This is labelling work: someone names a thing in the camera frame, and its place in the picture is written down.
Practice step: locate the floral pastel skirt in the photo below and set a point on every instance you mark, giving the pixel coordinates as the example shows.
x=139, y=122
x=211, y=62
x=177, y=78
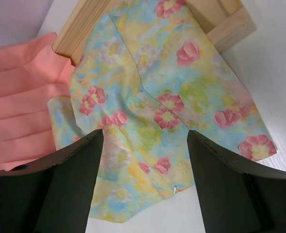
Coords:
x=146, y=103

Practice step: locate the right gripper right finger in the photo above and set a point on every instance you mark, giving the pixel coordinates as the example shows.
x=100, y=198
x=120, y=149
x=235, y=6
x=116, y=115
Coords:
x=236, y=195

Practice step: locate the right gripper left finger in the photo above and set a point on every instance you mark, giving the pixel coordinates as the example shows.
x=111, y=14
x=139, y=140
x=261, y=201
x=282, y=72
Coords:
x=52, y=194

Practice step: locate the pink skirt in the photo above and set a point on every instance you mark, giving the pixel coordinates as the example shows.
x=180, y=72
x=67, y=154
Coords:
x=31, y=74

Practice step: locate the wooden clothes rack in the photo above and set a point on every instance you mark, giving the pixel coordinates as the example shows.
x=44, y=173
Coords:
x=156, y=22

